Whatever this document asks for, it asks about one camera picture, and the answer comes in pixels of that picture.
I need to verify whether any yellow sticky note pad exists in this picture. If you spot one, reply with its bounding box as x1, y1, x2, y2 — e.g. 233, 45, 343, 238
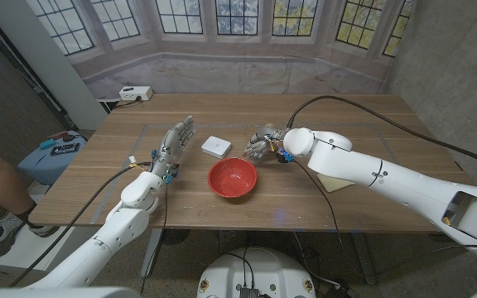
316, 172, 356, 194

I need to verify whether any white power strip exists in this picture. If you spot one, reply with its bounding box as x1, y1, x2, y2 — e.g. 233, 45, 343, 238
118, 85, 154, 103

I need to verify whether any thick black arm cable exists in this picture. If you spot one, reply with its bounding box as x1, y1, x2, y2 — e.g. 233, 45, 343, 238
286, 94, 477, 177
9, 161, 153, 287

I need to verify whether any grey table leg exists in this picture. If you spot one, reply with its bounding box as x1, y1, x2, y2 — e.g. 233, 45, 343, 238
349, 231, 379, 285
140, 228, 164, 279

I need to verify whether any printed window backdrop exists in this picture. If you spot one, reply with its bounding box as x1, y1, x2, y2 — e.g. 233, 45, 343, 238
25, 0, 417, 101

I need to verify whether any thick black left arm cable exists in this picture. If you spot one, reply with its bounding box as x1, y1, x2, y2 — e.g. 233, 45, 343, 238
9, 161, 153, 287

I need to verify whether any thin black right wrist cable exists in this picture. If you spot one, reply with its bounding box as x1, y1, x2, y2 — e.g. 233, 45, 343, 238
293, 160, 366, 281

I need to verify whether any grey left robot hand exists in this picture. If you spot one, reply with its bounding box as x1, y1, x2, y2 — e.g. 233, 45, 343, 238
149, 114, 196, 179

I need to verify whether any blue stool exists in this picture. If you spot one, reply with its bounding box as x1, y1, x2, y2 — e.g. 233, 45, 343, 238
17, 131, 89, 186

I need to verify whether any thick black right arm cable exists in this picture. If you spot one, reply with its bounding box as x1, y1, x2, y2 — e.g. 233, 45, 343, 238
286, 94, 477, 177

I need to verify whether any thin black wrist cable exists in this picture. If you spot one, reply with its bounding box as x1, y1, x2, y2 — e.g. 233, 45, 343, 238
293, 160, 366, 281
139, 180, 170, 296

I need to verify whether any red bowl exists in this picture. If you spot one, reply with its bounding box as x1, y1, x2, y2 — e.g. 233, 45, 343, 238
207, 156, 258, 199

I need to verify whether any white floor platform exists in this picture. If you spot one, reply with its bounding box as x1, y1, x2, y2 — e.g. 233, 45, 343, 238
0, 223, 79, 275

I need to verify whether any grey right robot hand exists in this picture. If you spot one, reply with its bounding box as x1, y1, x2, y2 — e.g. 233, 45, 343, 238
244, 126, 285, 161

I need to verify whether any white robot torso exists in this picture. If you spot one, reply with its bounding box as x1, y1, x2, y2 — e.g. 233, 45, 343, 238
196, 247, 317, 298

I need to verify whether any small white box device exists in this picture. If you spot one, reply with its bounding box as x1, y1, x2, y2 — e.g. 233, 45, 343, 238
200, 135, 233, 160

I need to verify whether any thin black left wrist cable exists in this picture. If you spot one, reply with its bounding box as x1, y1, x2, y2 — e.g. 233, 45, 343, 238
139, 180, 170, 296

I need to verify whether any grey perforated metal panel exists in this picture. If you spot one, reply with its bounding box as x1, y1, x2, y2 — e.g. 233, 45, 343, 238
0, 16, 68, 150

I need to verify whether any black power strip cord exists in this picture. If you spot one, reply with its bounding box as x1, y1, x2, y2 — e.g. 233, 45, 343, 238
113, 96, 143, 110

